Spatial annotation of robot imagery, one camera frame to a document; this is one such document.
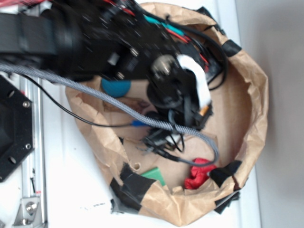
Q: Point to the black gripper with wiring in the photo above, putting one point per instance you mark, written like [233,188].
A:
[128,43]

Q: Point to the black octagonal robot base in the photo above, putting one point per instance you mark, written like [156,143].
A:
[16,128]

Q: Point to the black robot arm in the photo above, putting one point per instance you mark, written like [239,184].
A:
[75,40]

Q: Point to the crumpled red paper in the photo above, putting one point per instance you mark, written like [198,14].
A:
[198,176]

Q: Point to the blue textured ball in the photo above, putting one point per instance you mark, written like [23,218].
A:
[115,88]

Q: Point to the green block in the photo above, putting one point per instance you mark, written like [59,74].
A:
[154,174]

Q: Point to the aluminium rail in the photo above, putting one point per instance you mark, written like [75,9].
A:
[32,212]

